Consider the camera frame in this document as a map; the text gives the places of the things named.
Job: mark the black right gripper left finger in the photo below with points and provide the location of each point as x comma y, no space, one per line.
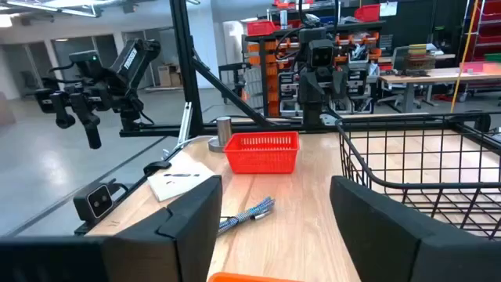
176,250

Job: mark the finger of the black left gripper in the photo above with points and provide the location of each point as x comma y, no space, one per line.
339,84
312,90

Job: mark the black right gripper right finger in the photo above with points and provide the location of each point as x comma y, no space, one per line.
391,250

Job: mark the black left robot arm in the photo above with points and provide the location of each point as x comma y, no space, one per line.
313,113

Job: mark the red storage bin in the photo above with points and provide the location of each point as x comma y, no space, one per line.
368,13
260,28

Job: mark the shelf with orange bins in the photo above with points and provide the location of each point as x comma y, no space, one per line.
270,78

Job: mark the white card reader box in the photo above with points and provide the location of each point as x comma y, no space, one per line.
180,180

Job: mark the orange plastic basket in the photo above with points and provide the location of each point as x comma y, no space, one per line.
242,278

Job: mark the red plastic basket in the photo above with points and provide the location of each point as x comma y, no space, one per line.
262,156

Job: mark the stack of trays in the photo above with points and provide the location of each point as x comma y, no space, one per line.
419,58

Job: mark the black table clamp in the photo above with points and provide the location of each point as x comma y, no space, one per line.
156,166

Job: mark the wooden workshop table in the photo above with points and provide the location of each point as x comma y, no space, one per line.
430,74

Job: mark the cardboard box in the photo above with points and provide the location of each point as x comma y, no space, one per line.
169,76

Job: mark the red shelf rack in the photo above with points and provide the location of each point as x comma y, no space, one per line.
489,23

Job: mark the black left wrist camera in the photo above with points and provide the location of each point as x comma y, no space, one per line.
321,53

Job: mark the black stereo camera box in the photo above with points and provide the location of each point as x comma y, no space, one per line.
96,201

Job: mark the white bracket bar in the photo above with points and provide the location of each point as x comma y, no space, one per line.
186,125

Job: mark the black metal table frame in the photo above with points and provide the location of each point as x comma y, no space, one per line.
186,58

